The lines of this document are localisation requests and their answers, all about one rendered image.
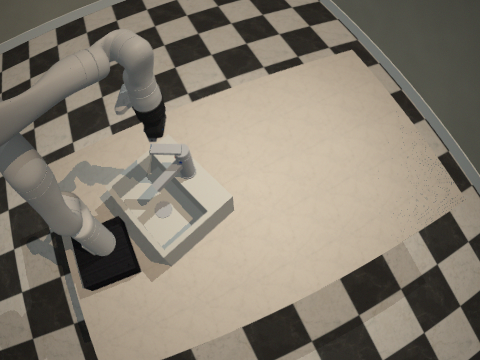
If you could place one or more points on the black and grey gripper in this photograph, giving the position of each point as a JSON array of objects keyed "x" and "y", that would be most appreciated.
[{"x": 150, "y": 110}]

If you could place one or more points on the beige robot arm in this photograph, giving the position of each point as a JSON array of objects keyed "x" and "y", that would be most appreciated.
[{"x": 23, "y": 167}]

